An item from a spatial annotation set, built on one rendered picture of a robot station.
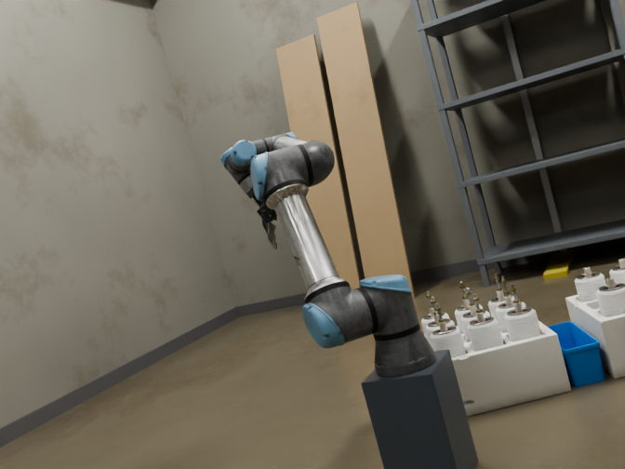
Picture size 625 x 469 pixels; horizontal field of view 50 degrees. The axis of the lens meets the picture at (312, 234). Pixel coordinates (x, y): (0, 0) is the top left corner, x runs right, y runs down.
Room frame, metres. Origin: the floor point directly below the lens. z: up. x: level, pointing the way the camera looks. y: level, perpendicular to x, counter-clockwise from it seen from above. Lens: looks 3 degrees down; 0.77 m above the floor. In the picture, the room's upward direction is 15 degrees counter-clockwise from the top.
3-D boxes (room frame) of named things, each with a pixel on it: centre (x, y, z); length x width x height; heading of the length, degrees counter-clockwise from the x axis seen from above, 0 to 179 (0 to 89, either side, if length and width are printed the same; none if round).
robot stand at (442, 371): (1.63, -0.14, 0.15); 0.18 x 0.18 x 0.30; 64
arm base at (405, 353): (1.63, -0.14, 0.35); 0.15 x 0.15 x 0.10
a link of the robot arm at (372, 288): (1.63, -0.13, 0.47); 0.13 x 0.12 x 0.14; 106
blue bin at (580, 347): (2.11, -0.70, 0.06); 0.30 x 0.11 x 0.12; 173
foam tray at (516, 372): (2.16, -0.44, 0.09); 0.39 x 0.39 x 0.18; 86
